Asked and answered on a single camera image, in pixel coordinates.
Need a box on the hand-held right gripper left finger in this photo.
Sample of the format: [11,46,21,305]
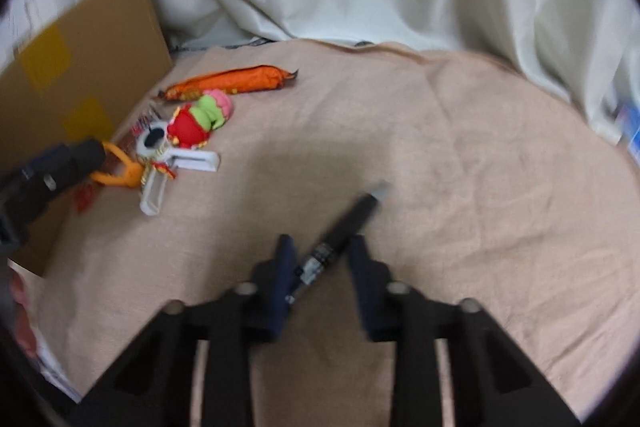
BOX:
[70,234,298,427]

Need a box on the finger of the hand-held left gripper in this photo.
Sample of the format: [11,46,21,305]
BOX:
[30,138,108,208]
[15,144,76,180]

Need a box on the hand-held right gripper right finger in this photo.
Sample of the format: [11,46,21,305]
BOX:
[347,234,583,427]

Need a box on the orange ring keychain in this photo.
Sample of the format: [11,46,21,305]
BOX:
[90,139,146,189]

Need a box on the black pen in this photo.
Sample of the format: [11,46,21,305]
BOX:
[285,179,392,305]

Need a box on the brown cardboard box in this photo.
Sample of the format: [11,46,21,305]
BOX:
[0,0,175,278]

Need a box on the small red charm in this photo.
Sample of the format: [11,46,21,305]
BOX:
[75,184,98,214]

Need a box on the dark red striped packet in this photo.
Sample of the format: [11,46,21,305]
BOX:
[131,109,163,145]

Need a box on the white plastic tool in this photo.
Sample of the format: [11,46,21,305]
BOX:
[136,119,221,216]

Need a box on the red and green candy pack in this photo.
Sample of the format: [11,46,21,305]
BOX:
[166,88,234,151]

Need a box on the orange pouch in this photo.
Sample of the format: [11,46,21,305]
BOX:
[159,65,300,102]

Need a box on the blue tissue pack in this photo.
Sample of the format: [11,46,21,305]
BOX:
[615,102,640,158]

